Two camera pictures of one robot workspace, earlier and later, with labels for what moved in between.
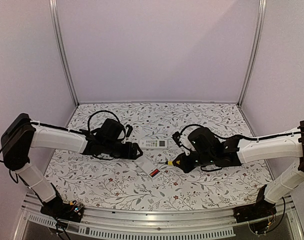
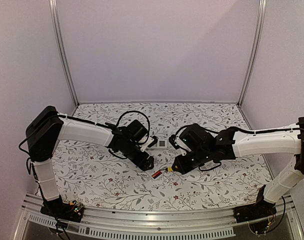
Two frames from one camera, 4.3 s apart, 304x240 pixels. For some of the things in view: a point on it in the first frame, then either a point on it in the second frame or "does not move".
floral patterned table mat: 155,179 does not move
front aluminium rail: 31,224 does not move
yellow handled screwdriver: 169,163 → 169,169
